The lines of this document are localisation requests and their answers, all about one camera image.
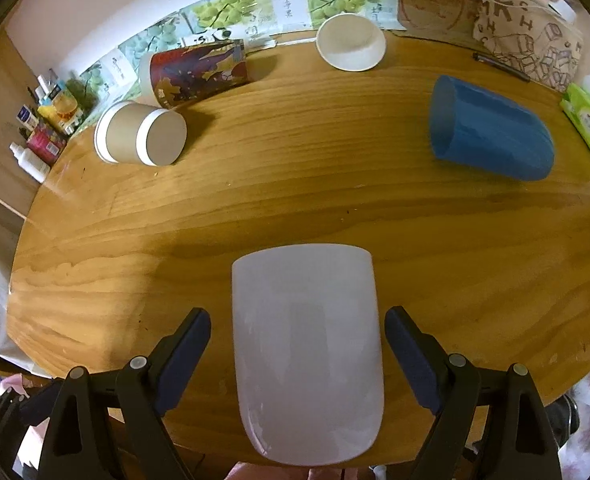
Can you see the brown paper cup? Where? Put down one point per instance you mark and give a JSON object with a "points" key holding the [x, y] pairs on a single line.
{"points": [[142, 132]]}

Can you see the white spray bottle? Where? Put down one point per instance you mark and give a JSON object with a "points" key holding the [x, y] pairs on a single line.
{"points": [[29, 162]]}

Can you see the black pen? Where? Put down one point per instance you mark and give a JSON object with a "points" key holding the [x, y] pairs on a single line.
{"points": [[500, 66]]}

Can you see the wooden table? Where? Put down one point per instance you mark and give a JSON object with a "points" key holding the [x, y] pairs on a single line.
{"points": [[300, 195]]}

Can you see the brown cardboard box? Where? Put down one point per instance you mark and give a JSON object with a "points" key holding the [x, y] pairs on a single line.
{"points": [[432, 10]]}

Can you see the blue cup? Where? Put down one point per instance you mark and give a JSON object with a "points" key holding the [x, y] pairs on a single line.
{"points": [[490, 130]]}

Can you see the white paper cup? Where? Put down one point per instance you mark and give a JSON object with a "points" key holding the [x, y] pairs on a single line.
{"points": [[350, 42]]}

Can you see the green grape printed box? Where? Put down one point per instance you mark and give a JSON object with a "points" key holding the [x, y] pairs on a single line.
{"points": [[225, 15]]}

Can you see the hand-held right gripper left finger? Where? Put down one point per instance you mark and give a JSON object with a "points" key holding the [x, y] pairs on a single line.
{"points": [[187, 355]]}

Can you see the pink snack packet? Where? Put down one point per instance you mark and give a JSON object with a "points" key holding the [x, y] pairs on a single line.
{"points": [[45, 142]]}

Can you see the yellow snack packet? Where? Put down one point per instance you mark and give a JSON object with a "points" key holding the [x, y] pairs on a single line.
{"points": [[62, 107]]}

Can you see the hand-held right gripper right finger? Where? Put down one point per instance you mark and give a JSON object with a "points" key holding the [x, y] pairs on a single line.
{"points": [[409, 355]]}

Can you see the dark patterned paper cup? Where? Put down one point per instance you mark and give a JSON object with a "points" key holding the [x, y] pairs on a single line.
{"points": [[200, 72]]}

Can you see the printed canvas bag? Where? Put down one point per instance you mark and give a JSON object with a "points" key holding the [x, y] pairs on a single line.
{"points": [[530, 40]]}

